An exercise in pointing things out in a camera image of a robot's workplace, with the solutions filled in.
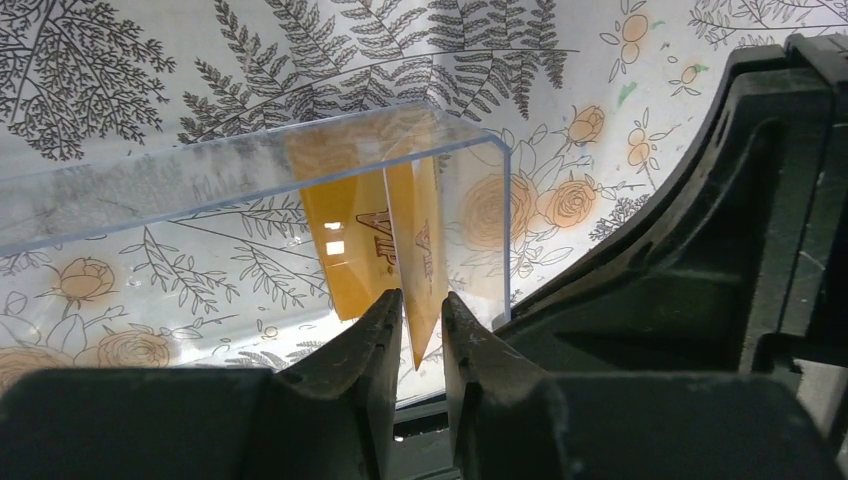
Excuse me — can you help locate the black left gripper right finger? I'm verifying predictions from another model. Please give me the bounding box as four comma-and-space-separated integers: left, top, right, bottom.
441, 293, 842, 479

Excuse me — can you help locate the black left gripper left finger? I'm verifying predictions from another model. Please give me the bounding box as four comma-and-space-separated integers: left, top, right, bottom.
1, 290, 402, 479

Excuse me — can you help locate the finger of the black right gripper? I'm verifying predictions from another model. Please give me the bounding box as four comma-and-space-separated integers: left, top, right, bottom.
499, 34, 847, 392

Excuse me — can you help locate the clear plastic tray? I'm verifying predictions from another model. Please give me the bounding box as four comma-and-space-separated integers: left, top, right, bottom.
1, 104, 514, 405

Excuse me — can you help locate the floral tablecloth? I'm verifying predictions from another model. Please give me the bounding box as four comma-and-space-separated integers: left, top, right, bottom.
1, 1, 847, 301

